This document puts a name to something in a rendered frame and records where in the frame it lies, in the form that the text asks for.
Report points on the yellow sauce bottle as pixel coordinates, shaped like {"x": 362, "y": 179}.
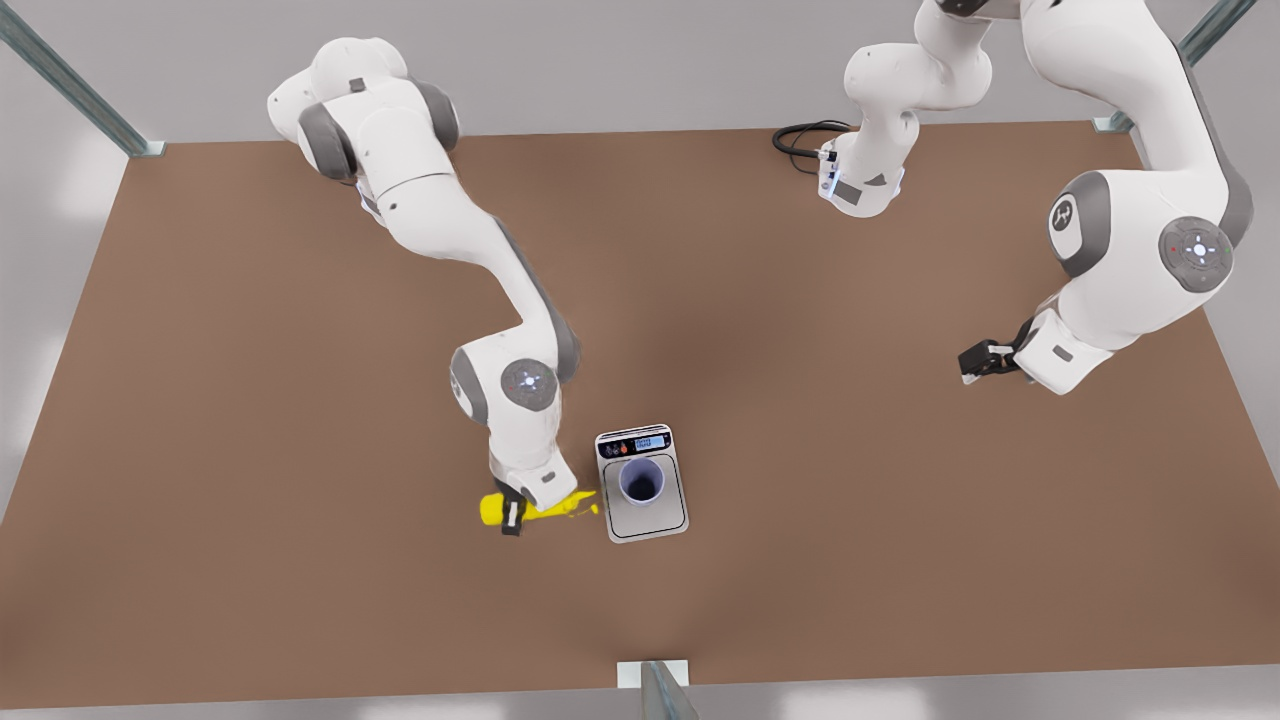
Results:
{"x": 545, "y": 509}

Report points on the blue cup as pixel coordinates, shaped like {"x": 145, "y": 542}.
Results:
{"x": 641, "y": 482}

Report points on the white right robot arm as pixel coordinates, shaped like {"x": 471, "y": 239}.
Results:
{"x": 440, "y": 220}

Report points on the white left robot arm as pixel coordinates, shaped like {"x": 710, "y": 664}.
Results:
{"x": 1130, "y": 150}

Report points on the silver kitchen scale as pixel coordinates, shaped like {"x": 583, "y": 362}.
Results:
{"x": 642, "y": 484}

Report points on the silver frame post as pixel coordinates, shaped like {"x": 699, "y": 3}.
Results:
{"x": 75, "y": 80}
{"x": 1180, "y": 60}
{"x": 665, "y": 692}

